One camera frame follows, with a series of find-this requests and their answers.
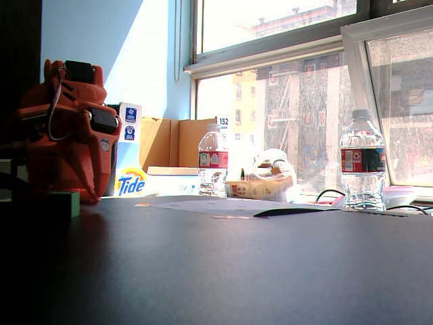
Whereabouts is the pink pencil case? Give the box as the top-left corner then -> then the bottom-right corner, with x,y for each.
331,185 -> 419,208

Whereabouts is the thin servo wire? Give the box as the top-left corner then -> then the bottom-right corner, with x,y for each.
46,66 -> 74,142

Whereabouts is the green cube with ring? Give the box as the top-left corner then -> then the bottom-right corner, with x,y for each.
43,191 -> 81,219

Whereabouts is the clear plastic bag of food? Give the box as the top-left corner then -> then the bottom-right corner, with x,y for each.
225,148 -> 298,203

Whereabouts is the white blind cord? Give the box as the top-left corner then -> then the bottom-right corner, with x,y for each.
173,0 -> 183,82

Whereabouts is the window frame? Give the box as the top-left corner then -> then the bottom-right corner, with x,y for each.
184,0 -> 433,81

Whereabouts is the clear plastic water bottle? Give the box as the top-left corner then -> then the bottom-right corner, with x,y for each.
198,123 -> 229,198
339,108 -> 387,212

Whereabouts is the black power cable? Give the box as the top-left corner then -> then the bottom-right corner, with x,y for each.
385,204 -> 431,216
314,189 -> 346,205

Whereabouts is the white numbered grid paper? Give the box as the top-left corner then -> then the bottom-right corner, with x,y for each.
151,198 -> 341,218

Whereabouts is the white framed window screen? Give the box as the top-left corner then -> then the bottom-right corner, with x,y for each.
340,15 -> 433,190

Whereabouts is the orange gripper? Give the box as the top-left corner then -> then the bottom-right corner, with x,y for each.
69,100 -> 122,204

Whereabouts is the Tide detergent cardboard box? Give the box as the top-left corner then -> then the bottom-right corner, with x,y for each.
113,102 -> 231,198

